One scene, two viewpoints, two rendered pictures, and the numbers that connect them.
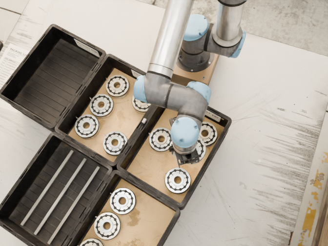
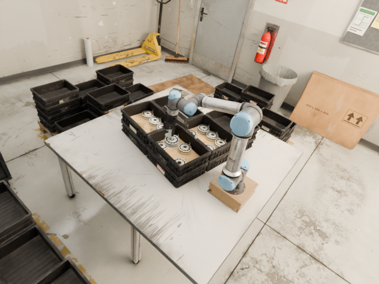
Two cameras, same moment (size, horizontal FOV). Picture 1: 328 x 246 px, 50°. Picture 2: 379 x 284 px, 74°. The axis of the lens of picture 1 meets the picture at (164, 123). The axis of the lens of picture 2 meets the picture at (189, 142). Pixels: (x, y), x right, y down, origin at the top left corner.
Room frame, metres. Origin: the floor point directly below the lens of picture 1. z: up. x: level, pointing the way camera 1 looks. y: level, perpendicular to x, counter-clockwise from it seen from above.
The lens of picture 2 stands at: (0.42, -1.43, 2.11)
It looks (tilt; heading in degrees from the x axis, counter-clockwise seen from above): 39 degrees down; 91
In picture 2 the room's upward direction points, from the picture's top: 11 degrees clockwise
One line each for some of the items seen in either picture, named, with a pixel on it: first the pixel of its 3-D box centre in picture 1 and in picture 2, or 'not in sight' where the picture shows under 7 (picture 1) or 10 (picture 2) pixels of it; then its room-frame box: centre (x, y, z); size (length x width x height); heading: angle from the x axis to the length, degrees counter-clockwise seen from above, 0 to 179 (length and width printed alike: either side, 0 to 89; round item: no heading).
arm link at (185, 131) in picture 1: (185, 133); (174, 100); (0.26, -0.05, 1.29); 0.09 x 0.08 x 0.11; 151
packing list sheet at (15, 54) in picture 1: (11, 76); not in sight; (0.88, 0.70, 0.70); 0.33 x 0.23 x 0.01; 149
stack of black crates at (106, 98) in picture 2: not in sight; (109, 109); (-0.62, 1.00, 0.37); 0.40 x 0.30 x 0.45; 58
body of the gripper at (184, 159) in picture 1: (185, 149); (170, 120); (0.25, -0.05, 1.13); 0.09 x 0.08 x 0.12; 5
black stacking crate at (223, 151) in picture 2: (113, 112); (206, 137); (0.53, 0.20, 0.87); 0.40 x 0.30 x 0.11; 138
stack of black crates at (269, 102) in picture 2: not in sight; (253, 107); (1.17, 1.73, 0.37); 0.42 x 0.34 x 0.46; 148
